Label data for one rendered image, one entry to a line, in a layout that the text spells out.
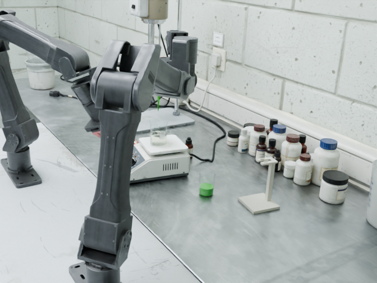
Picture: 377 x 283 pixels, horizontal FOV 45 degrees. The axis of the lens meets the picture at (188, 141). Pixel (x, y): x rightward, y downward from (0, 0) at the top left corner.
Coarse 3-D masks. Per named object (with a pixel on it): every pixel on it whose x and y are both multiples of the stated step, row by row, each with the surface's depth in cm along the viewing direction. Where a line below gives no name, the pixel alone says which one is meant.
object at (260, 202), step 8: (256, 160) 117; (264, 160) 117; (272, 160) 117; (272, 168) 118; (272, 176) 118; (272, 184) 119; (240, 200) 121; (248, 200) 121; (256, 200) 121; (264, 200) 121; (272, 200) 121; (248, 208) 118; (256, 208) 117; (264, 208) 117; (272, 208) 118
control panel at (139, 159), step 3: (135, 147) 136; (135, 150) 135; (135, 153) 133; (138, 153) 133; (132, 156) 133; (138, 156) 132; (141, 156) 131; (138, 159) 130; (141, 159) 129; (144, 159) 128; (138, 162) 129; (141, 162) 128; (135, 165) 128; (132, 168) 128
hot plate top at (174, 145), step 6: (144, 138) 138; (168, 138) 138; (174, 138) 139; (144, 144) 133; (168, 144) 134; (174, 144) 134; (180, 144) 134; (150, 150) 129; (156, 150) 129; (162, 150) 129; (168, 150) 130; (174, 150) 130; (180, 150) 131; (186, 150) 132
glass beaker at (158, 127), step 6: (150, 120) 133; (156, 120) 134; (162, 120) 134; (150, 126) 131; (156, 126) 129; (162, 126) 130; (150, 132) 131; (156, 132) 130; (162, 132) 130; (150, 138) 132; (156, 138) 131; (162, 138) 131; (150, 144) 133; (156, 144) 131; (162, 144) 132
